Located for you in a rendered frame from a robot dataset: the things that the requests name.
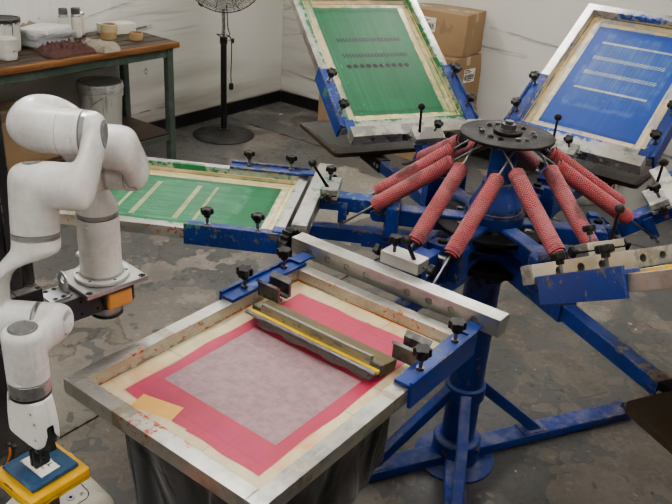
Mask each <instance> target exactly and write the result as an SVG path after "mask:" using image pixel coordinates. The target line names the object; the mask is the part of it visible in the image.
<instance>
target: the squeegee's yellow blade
mask: <svg viewBox="0 0 672 504"><path fill-rule="evenodd" d="M249 310H251V311H253V312H255V313H257V314H259V315H261V316H263V317H265V318H267V319H270V320H272V321H274V322H276V323H278V324H280V325H282V326H284V327H286V328H288V329H290V330H292V331H294V332H296V333H298V334H300V335H302V336H304V337H306V338H308V339H310V340H312V341H315V342H317V343H319V344H321V345H323V346H325V347H327V348H329V349H331V350H333V351H335V352H337V353H339V354H341V355H343V356H345V357H347V358H349V359H351V360H353V361H355V362H357V363H360V364H362V365H364V366H366V367H368V368H370V369H372V370H374V371H376V372H377V373H376V375H378V374H379V373H380V370H378V369H376V368H374V367H372V366H370V365H368V364H366V363H364V362H362V361H360V360H358V359H356V358H353V357H351V356H349V355H347V354H345V353H343V352H341V351H339V350H337V349H335V348H333V347H331V346H329V345H327V344H325V343H323V342H321V341H319V340H316V339H314V338H312V337H310V336H308V335H306V334H304V333H302V332H300V331H298V330H296V329H294V328H292V327H290V326H288V325H286V324H284V323H281V322H279V321H277V320H275V319H273V318H271V317H269V316H267V315H265V314H263V313H261V312H259V311H257V310H255V309H253V308H250V309H249Z"/></svg>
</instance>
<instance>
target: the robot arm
mask: <svg viewBox="0 0 672 504"><path fill-rule="evenodd" d="M6 129H7V132H8V134H9V136H10V137H11V138H12V140H13V141H14V142H15V143H17V144H18V145H19V146H21V147H23V148H25V149H27V150H30V151H33V152H38V153H47V154H58V155H61V157H62V158H63V159H64V160H65V161H66V162H54V161H40V160H38V161H24V162H20V163H18V164H16V165H14V166H13V167H12V168H11V169H10V170H9V172H8V175H7V192H8V209H9V225H10V240H11V248H10V251H9V252H8V254H7V255H6V256H5V257H4V258H3V259H2V260H1V262H0V343H1V349H2V355H3V362H4V368H5V375H6V382H7V388H8V391H7V412H8V422H9V427H10V429H11V431H12V432H13V433H14V434H15V435H17V436H18V437H19V438H21V439H22V440H23V441H24V442H26V445H27V447H28V448H29V457H30V464H31V466H32V467H34V468H35V469H38V468H40V467H41V466H43V465H45V464H47V463H48V462H50V455H49V452H53V451H54V450H56V449H57V447H56V444H55V440H54V439H56V440H58V439H59V436H60V429H59V421H58V416H57V411H56V407H55V403H54V399H53V396H52V394H51V393H52V390H53V387H52V379H51V371H50V363H49V355H48V353H49V351H50V350H52V349H53V348H54V347H55V346H57V345H58V344H59V343H61V342H62V341H63V340H64V339H65V338H66V337H67V336H68V334H69V333H70V332H71V331H72V328H73V325H74V315H73V311H72V310H71V308H70V307H69V306H67V305H65V304H62V303H56V302H40V301H26V300H12V299H11V295H10V282H11V278H12V275H13V273H14V272H15V270H16V269H18V268H20V267H22V266H24V265H27V264H30V263H33V262H37V261H40V260H43V259H46V258H49V257H51V256H53V255H55V254H57V253H58V252H59V251H60V249H61V230H60V210H70V211H75V220H76V230H77V241H78V252H76V256H77V257H79V262H80V265H79V266H78V267H77V268H76V269H75V270H74V279H75V281H76V282H78V283H79V284H81V285H84V286H87V287H97V288H98V287H109V286H113V285H116V284H119V283H121V282H123V281H125V280H126V279H127V278H128V277H129V275H130V268H129V266H128V265H127V264H125V263H124V262H122V249H121V234H120V219H119V206H118V202H117V200H116V198H115V196H114V195H113V193H112V192H111V191H110V190H123V191H137V190H140V189H142V188H143V187H144V186H145V185H146V183H147V181H148V179H149V173H150V169H149V162H148V158H147V156H146V153H145V151H144V149H143V147H142V145H141V142H140V140H139V138H138V136H137V134H136V133H135V131H134V130H133V129H131V128H129V127H127V126H124V125H116V124H107V122H106V120H105V118H104V116H103V115H101V114H100V113H98V112H96V111H93V110H86V109H79V108H78V107H77V106H75V105H74V104H72V103H70V102H69V101H67V100H65V99H62V98H60V97H56V96H53V95H47V94H33V95H28V96H25V97H23V98H21V99H20V100H18V101H17V102H16V103H15V104H14V105H13V106H12V107H11V108H10V110H9V112H8V114H7V116H6ZM30 448H31V449H30Z"/></svg>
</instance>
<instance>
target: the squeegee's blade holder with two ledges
mask: <svg viewBox="0 0 672 504"><path fill-rule="evenodd" d="M261 313H263V314H265V315H267V316H269V317H271V318H273V319H275V320H277V321H279V322H281V323H284V324H286V325H288V326H290V327H292V328H294V329H296V330H298V331H300V332H302V333H304V334H306V335H308V336H310V337H312V338H314V339H316V340H319V341H321V342H323V343H325V344H327V345H329V346H331V347H333V348H335V349H337V350H339V351H341V352H343V353H345V354H347V355H349V356H351V357H353V358H356V359H358V360H360V361H362V362H364V363H366V364H368V365H370V361H372V360H373V357H374V356H373V355H372V354H370V353H368V352H366V351H363V350H361V349H359V348H357V347H355V346H353V345H351V344H349V343H347V342H345V341H342V340H340V339H338V338H336V337H334V336H332V335H330V334H328V333H326V332H324V331H321V330H319V329H317V328H315V327H313V326H311V325H309V324H307V323H305V322H303V321H300V320H298V319H296V318H294V317H292V316H290V315H288V314H286V313H284V312H282V311H279V310H277V309H275V308H273V307H271V306H269V305H267V304H262V306H261ZM259 324H260V325H262V326H264V327H266V328H268V329H270V330H272V331H274V332H276V333H278V334H280V335H282V336H284V337H287V338H289V339H291V340H293V341H295V342H297V343H299V344H301V345H302V346H304V347H306V348H308V349H310V350H313V351H315V352H317V353H319V354H320V355H322V356H324V357H326V358H328V359H330V360H332V361H334V362H336V363H338V364H341V365H343V366H345V367H347V368H349V369H351V370H353V371H355V372H357V373H359V374H361V375H363V376H365V377H369V375H370V374H368V373H366V372H364V371H362V370H360V369H358V368H356V367H354V366H352V365H350V364H348V363H346V362H344V361H342V360H340V359H338V358H336V357H334V356H332V355H330V354H328V353H326V352H324V351H322V350H320V349H318V348H316V347H314V346H312V345H309V344H307V343H305V342H303V341H301V340H299V339H297V338H295V337H293V336H291V335H289V334H287V333H285V332H283V331H281V330H279V329H277V328H275V327H273V326H271V325H269V324H267V323H265V322H263V321H261V320H259Z"/></svg>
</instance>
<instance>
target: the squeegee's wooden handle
mask: <svg viewBox="0 0 672 504"><path fill-rule="evenodd" d="M262 304H267V305H269V306H271V307H273V308H275V309H277V310H279V311H282V312H284V313H286V314H288V315H290V316H292V317H294V318H296V319H298V320H300V321H303V322H305V323H307V324H309V325H311V326H313V327H315V328H317V329H319V330H321V331H324V332H326V333H328V334H330V335H332V336H334V337H336V338H338V339H340V340H342V341H345V342H347V343H349V344H351V345H353V346H355V347H357V348H359V349H361V350H363V351H366V352H368V353H370V354H372V355H373V356H374V357H373V360H372V361H370V366H372V367H374V368H376V369H378V370H380V373H379V374H378V375H376V377H381V376H383V375H385V374H387V373H389V372H391V371H393V370H394V369H395V367H396V362H397V359H395V358H393V357H391V356H389V355H387V354H385V353H383V352H381V351H378V350H376V349H374V348H372V347H370V346H368V345H366V344H363V343H361V342H359V341H357V340H355V339H353V338H351V337H349V336H346V335H344V334H342V333H340V332H338V331H336V330H334V329H332V328H329V327H327V326H325V325H323V324H321V323H319V322H317V321H315V320H312V319H310V318H308V317H306V316H304V315H302V314H300V313H298V312H295V311H293V310H291V309H289V308H287V307H285V306H283V305H281V304H278V303H276V302H274V301H272V300H268V301H264V302H261V303H257V304H253V307H252V308H253V309H255V310H257V311H259V312H261V306H262Z"/></svg>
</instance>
